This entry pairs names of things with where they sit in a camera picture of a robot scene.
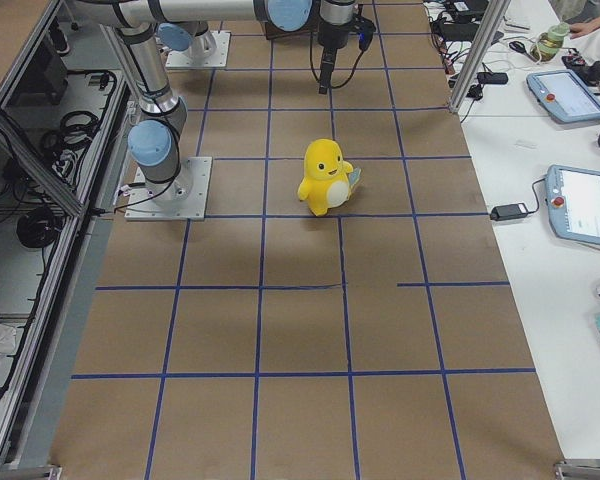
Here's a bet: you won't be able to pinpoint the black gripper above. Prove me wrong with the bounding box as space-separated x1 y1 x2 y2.
318 0 355 94

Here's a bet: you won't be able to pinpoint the aluminium side frame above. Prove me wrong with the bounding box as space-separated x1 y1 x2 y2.
0 1 130 475

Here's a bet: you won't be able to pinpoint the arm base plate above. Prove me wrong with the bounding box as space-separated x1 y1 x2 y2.
166 30 231 71
124 157 212 221

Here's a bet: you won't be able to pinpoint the black scissors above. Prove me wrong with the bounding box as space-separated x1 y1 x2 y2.
508 41 528 55

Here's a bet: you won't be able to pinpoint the upper blue teach pendant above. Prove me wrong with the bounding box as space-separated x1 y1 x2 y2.
526 70 600 124

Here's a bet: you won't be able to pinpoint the yellow plush toy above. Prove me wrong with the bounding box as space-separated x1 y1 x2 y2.
297 139 361 217

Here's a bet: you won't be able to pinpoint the lower blue teach pendant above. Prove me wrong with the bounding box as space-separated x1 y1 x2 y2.
544 165 600 247

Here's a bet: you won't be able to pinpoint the person hand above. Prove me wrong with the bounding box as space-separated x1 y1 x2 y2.
570 20 600 39

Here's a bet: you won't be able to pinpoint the black power adapter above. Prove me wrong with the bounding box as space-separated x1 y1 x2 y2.
489 203 530 222

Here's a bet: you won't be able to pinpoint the blue teach pendant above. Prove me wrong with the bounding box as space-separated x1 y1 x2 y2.
544 165 600 247
526 70 600 124

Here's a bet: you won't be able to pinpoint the aluminium frame post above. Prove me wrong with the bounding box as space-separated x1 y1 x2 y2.
448 0 510 113

